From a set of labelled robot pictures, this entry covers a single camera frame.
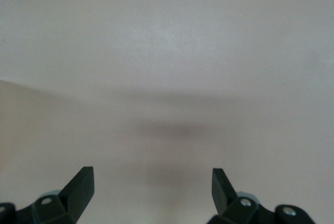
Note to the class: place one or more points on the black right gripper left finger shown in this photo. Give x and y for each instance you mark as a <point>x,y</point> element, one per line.
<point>78,195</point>

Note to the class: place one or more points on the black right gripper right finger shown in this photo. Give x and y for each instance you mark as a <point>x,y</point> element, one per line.
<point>224,195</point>

